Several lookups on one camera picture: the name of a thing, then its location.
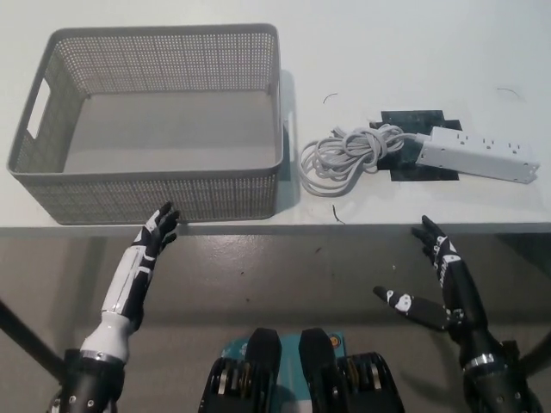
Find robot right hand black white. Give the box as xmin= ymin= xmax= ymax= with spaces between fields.
xmin=372 ymin=214 xmax=504 ymax=367

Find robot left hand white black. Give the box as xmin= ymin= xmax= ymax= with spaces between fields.
xmin=100 ymin=201 xmax=181 ymax=331

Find white power strip with cord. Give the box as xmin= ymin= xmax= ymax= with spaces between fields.
xmin=300 ymin=124 xmax=542 ymax=199

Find grey perforated plastic basket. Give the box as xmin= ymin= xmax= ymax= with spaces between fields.
xmin=6 ymin=23 xmax=298 ymax=225

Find black table leg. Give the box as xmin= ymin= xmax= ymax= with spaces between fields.
xmin=516 ymin=337 xmax=551 ymax=376
xmin=0 ymin=296 xmax=66 ymax=369

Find robot body black teal blocks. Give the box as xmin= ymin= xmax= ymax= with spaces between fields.
xmin=197 ymin=326 xmax=406 ymax=413

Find black tape patch on table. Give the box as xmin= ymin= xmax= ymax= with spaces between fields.
xmin=368 ymin=109 xmax=464 ymax=184

